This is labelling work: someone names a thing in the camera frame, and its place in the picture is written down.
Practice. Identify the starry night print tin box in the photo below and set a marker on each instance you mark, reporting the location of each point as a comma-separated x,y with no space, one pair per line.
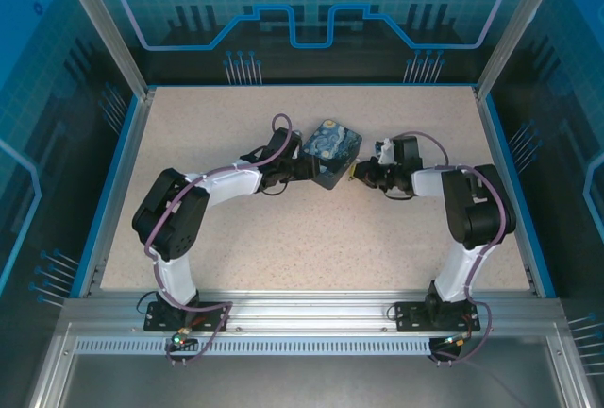
330,141

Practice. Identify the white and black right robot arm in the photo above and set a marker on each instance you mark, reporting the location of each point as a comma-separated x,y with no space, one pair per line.
427,183

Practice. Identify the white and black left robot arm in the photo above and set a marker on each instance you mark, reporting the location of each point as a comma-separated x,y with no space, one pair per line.
231,183

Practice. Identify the blue table edge trim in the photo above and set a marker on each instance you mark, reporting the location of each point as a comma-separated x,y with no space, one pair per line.
502,143
125,143

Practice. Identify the small connector board with LEDs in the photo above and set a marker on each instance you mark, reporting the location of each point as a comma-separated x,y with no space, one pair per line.
453,341
179,341

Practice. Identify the aluminium mounting rail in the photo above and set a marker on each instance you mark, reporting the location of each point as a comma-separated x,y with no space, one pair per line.
307,306

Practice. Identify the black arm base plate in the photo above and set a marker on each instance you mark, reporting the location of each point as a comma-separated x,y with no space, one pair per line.
212,316
408,318

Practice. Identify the aluminium table side rail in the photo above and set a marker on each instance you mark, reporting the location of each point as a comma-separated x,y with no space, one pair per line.
137,143

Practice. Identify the aluminium frame post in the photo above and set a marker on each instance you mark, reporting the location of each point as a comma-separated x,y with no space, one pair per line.
514,25
108,25

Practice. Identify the aluminium shelf frame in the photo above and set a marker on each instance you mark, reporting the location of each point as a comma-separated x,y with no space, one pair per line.
302,384

